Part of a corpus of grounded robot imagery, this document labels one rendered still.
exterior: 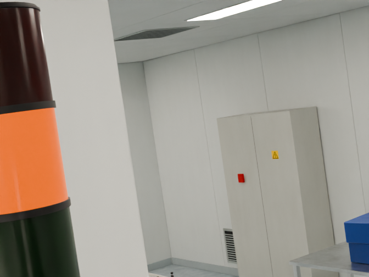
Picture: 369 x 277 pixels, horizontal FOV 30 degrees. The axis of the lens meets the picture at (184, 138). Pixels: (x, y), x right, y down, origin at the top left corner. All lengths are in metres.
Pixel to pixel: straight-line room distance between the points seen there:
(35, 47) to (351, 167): 6.95
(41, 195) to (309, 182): 6.99
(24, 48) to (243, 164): 7.46
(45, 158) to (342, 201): 7.11
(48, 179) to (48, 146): 0.02
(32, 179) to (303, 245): 7.05
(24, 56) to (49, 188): 0.06
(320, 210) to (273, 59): 1.76
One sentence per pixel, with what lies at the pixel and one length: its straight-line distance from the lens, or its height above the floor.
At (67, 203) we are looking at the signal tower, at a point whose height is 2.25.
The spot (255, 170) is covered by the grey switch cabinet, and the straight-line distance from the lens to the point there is 7.64.
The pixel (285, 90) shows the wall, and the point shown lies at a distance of 7.73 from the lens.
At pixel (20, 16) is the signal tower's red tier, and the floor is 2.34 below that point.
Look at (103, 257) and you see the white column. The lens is 2.00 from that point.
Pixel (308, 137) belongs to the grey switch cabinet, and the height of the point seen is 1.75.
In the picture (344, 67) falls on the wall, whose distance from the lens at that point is 7.14.
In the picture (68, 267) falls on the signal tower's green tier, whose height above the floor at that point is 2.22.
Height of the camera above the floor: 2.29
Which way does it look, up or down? 3 degrees down
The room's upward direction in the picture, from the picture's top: 8 degrees counter-clockwise
